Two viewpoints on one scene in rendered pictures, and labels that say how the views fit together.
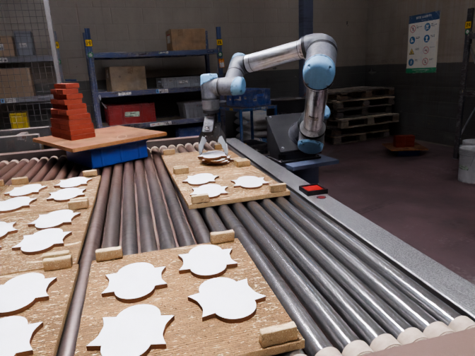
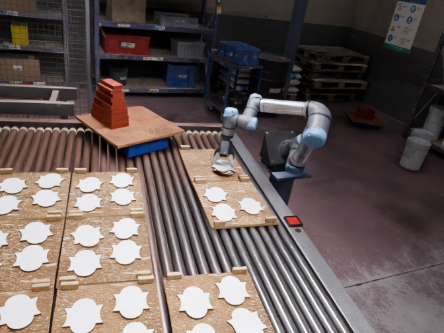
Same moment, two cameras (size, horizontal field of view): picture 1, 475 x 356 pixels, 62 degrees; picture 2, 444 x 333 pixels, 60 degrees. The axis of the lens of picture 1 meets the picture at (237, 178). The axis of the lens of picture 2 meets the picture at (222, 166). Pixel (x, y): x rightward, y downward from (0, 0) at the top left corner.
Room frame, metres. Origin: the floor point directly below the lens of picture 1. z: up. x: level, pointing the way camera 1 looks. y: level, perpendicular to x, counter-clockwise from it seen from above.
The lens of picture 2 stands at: (-0.28, 0.29, 2.04)
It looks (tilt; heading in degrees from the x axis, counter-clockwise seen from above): 28 degrees down; 355
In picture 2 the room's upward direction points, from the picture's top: 9 degrees clockwise
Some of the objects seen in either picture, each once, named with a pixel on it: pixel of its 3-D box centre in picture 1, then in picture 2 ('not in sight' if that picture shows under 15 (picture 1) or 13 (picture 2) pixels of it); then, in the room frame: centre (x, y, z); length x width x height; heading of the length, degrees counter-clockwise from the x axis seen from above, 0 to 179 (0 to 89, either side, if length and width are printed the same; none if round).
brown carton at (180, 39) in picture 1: (186, 40); not in sight; (6.09, 0.65, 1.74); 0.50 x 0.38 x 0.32; 112
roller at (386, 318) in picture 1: (249, 188); (248, 207); (1.46, -0.05, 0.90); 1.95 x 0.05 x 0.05; 14
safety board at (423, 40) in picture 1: (421, 43); (404, 23); (6.62, -3.03, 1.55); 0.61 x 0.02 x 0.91; 22
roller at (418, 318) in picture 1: (262, 186); (257, 206); (1.47, -0.09, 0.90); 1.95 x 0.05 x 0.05; 14
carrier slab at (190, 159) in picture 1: (202, 161); (212, 164); (1.84, 0.16, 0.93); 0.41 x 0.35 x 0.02; 15
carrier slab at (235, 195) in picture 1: (225, 184); (232, 202); (1.44, 0.05, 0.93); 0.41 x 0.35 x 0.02; 16
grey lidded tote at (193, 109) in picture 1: (196, 109); (187, 47); (6.11, 0.57, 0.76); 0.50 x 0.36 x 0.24; 118
